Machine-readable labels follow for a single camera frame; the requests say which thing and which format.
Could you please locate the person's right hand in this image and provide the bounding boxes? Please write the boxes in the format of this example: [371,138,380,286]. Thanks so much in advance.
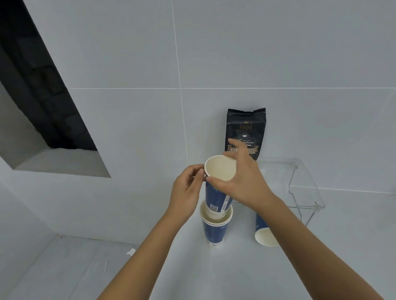
[206,138,278,208]

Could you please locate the person's left hand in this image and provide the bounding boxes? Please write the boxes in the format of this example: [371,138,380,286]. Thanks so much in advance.
[167,164,207,224]

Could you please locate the blue paper cup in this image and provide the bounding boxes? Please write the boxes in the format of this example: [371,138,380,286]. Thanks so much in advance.
[200,200,233,224]
[201,213,233,249]
[204,155,237,221]
[254,211,281,248]

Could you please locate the person's right forearm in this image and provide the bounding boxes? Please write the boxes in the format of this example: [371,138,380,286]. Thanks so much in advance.
[247,193,385,300]

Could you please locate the person's left forearm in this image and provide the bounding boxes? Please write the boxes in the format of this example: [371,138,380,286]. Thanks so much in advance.
[97,213,195,300]

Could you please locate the black coffee bag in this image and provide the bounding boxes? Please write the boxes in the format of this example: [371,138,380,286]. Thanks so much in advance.
[224,108,267,161]

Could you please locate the clear plastic box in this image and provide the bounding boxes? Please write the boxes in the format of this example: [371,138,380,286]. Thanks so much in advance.
[256,158,325,227]

